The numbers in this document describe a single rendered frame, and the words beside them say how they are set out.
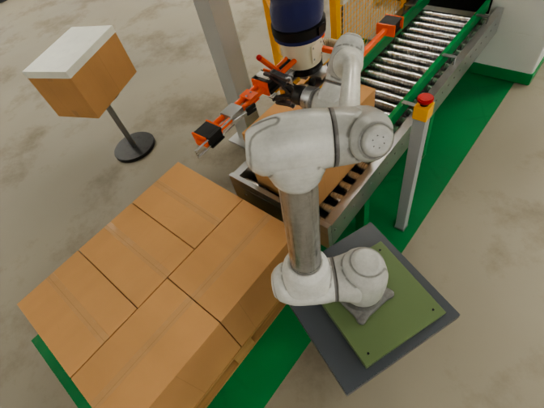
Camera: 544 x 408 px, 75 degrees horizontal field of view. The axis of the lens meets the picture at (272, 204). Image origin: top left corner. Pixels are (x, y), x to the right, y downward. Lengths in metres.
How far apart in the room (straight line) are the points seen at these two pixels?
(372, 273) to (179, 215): 1.29
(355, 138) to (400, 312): 0.85
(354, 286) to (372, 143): 0.60
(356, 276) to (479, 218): 1.62
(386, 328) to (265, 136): 0.90
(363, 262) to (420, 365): 1.10
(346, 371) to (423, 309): 0.36
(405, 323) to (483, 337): 0.94
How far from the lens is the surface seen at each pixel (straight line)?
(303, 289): 1.17
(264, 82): 1.49
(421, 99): 1.77
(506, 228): 2.69
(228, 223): 1.99
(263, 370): 2.20
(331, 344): 1.41
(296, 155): 0.74
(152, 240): 2.12
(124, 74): 3.30
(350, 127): 0.75
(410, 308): 1.45
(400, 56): 2.99
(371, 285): 1.20
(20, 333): 3.09
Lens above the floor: 2.11
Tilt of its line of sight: 51 degrees down
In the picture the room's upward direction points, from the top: 17 degrees counter-clockwise
